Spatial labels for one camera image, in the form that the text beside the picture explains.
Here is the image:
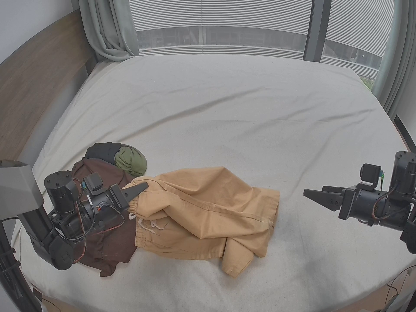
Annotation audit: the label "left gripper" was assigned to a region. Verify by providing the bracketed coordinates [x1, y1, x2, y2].
[80, 184, 131, 230]

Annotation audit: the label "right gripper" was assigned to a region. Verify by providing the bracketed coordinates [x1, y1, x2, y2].
[304, 185, 391, 225]

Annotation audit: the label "tan shorts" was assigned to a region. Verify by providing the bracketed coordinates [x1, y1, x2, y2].
[128, 166, 281, 277]

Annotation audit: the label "bed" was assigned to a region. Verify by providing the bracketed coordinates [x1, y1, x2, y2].
[0, 8, 416, 312]

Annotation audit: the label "brown garment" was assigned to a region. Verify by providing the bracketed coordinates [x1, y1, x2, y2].
[71, 159, 138, 277]

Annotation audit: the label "green garment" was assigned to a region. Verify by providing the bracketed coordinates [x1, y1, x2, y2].
[114, 145, 147, 177]

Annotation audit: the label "black garment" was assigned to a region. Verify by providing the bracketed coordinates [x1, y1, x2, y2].
[85, 143, 121, 166]

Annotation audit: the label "grey-green curtain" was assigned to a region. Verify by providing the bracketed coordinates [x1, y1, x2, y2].
[370, 0, 416, 119]
[68, 0, 140, 62]

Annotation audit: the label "window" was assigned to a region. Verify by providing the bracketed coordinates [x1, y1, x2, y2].
[125, 0, 407, 77]

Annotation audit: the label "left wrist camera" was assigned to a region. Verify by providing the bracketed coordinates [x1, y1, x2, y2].
[82, 172, 105, 196]

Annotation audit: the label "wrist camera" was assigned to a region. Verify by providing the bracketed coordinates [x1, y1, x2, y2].
[360, 163, 381, 191]
[82, 172, 105, 196]

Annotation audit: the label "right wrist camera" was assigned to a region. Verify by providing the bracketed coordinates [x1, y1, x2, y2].
[360, 163, 381, 191]

